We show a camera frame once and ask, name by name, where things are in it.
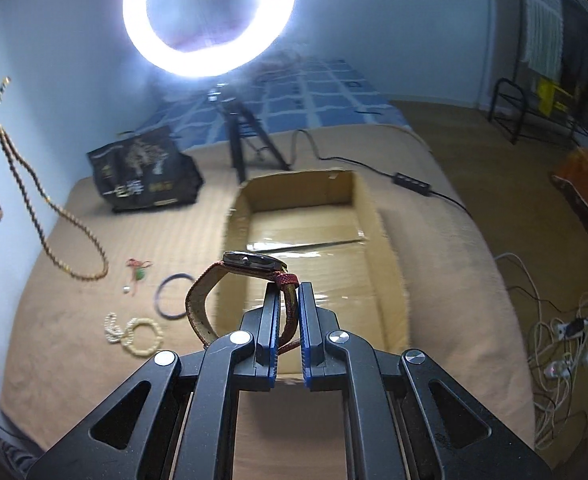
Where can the hanging clothes and towel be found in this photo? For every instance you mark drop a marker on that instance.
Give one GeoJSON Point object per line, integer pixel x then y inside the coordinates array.
{"type": "Point", "coordinates": [556, 52]}

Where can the black tripod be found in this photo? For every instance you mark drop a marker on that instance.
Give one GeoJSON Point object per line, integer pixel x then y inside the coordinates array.
{"type": "Point", "coordinates": [240, 124]}

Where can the black metal rack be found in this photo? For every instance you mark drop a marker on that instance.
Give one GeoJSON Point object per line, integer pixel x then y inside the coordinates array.
{"type": "Point", "coordinates": [529, 110]}

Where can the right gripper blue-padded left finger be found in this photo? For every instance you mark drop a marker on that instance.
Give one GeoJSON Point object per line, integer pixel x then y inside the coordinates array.
{"type": "Point", "coordinates": [258, 371]}

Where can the tan blanket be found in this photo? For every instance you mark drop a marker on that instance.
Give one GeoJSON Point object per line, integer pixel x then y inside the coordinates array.
{"type": "Point", "coordinates": [60, 365]}

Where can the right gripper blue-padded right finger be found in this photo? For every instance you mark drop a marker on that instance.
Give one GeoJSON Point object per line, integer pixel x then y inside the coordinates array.
{"type": "Point", "coordinates": [321, 371]}

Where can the black snack bag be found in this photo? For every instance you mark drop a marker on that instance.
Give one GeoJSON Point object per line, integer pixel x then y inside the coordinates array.
{"type": "Point", "coordinates": [145, 171]}

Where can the white ring light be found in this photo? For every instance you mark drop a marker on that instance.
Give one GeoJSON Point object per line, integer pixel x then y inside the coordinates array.
{"type": "Point", "coordinates": [197, 39]}

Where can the open cardboard box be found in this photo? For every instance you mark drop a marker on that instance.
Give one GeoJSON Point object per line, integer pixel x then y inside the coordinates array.
{"type": "Point", "coordinates": [324, 225]}

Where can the white pearl bead strand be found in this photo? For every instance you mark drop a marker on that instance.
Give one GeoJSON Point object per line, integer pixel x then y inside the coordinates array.
{"type": "Point", "coordinates": [113, 332]}

